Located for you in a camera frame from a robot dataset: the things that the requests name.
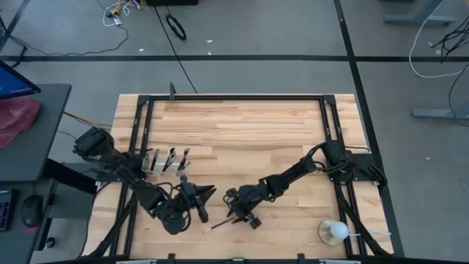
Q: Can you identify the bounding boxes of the grey desk leg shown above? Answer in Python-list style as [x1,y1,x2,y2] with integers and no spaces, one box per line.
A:
[383,0,457,26]
[412,84,469,120]

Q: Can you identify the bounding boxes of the computer monitor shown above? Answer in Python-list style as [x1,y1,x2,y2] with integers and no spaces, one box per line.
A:
[0,60,41,100]

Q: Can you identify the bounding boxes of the black box on floor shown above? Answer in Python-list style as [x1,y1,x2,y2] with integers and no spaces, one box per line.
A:
[145,0,199,7]

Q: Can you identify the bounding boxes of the white floor cable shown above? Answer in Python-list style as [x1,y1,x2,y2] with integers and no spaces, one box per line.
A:
[409,0,469,79]

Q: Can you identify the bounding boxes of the black brush with large head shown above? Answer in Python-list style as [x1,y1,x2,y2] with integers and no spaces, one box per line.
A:
[163,147,177,172]

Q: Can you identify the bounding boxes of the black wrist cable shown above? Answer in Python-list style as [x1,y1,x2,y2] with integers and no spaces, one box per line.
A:
[223,188,239,207]
[160,181,192,229]

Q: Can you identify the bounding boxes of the clear acrylic brush holder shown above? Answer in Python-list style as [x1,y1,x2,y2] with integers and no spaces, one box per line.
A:
[141,153,191,177]

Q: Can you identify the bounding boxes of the black curved floor cable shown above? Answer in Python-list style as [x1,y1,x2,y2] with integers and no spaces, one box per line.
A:
[448,64,469,118]

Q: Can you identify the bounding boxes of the black aluminium table frame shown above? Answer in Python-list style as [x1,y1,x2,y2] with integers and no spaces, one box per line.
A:
[84,94,395,264]

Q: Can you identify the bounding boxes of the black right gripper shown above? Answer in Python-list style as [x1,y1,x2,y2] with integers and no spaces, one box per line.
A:
[224,183,270,224]

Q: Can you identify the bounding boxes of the pink cloth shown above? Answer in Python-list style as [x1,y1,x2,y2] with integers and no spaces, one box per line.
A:
[0,97,43,150]

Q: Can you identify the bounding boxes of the white lamp cable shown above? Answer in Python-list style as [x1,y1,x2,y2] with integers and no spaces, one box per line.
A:
[347,230,392,238]

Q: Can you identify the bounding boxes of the coiled black floor cable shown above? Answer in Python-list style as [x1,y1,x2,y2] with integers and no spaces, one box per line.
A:
[165,13,188,41]

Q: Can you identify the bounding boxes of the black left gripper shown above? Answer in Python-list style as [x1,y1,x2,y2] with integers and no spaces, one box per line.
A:
[163,175,218,217]

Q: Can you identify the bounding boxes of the black tangled cable bundle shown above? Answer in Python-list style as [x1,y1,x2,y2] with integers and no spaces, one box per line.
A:
[431,25,469,63]

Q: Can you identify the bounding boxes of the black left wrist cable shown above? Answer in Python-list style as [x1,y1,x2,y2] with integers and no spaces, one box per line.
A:
[160,181,192,229]

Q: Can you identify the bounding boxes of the black computer mouse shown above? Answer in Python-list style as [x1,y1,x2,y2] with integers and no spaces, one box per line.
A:
[21,194,44,232]

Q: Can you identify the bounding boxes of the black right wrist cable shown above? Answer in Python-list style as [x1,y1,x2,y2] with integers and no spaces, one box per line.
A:
[223,188,239,207]

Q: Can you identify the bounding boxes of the black keyboard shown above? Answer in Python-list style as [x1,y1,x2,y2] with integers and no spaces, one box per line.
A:
[0,189,14,232]

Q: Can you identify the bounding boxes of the black brush with brown head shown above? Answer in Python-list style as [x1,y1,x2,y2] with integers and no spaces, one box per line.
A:
[177,147,191,172]

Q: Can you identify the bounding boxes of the black side desk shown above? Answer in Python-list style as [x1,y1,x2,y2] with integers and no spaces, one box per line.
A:
[0,83,73,264]

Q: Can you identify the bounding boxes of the long black floor cable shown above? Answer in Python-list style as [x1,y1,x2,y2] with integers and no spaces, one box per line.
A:
[153,5,199,95]

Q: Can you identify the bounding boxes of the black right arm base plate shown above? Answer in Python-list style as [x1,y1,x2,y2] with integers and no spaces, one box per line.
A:
[325,153,378,183]

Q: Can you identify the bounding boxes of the thin black floor cable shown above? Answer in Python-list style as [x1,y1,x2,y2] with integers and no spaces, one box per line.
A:
[0,25,130,58]

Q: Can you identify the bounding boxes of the white and yellow cable bundle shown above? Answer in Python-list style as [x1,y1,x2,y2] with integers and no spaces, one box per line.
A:
[97,0,146,27]

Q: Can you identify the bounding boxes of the white globe lamp gold base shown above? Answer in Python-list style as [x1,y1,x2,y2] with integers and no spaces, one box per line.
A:
[317,219,350,246]

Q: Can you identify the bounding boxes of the yellow cables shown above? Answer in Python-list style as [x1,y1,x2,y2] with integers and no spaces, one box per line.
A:
[64,111,113,130]

